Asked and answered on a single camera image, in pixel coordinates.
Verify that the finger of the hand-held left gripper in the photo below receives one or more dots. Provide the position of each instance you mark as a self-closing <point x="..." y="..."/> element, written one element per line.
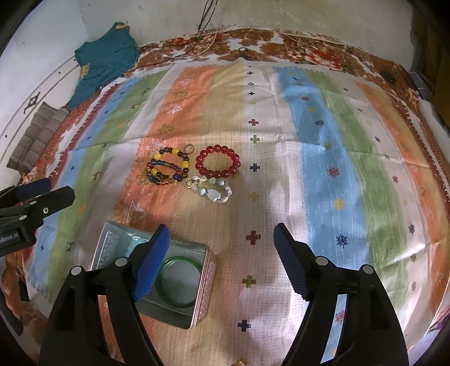
<point x="31" y="187"/>
<point x="52" y="202"/>

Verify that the striped colourful blanket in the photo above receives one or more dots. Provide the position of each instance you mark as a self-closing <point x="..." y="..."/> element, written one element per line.
<point x="246" y="40"/>

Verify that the teal garment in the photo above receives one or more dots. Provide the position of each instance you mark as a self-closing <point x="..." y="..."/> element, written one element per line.
<point x="105" y="56"/>

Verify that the small black object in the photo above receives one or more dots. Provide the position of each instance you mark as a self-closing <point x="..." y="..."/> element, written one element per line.
<point x="388" y="75"/>

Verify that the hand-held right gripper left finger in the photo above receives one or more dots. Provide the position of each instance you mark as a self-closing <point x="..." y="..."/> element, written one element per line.
<point x="151" y="267"/>

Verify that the striped pillows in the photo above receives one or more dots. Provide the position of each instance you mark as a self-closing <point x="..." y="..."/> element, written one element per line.
<point x="38" y="133"/>

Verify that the pile of coloured marbles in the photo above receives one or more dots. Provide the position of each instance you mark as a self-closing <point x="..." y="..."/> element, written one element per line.
<point x="165" y="152"/>

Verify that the green bangle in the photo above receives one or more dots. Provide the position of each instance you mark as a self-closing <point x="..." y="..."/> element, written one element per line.
<point x="181" y="260"/>

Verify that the silver charm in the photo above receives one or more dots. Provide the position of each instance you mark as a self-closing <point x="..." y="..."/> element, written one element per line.
<point x="193" y="183"/>

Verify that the square metal tin box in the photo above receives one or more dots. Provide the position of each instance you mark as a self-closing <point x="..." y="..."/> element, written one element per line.
<point x="167" y="311"/>

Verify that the colourful striped mat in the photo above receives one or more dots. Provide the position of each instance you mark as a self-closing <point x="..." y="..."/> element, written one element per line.
<point x="316" y="140"/>

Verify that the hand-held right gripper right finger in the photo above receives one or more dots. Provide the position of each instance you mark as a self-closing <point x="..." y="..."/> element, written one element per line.
<point x="291" y="260"/>

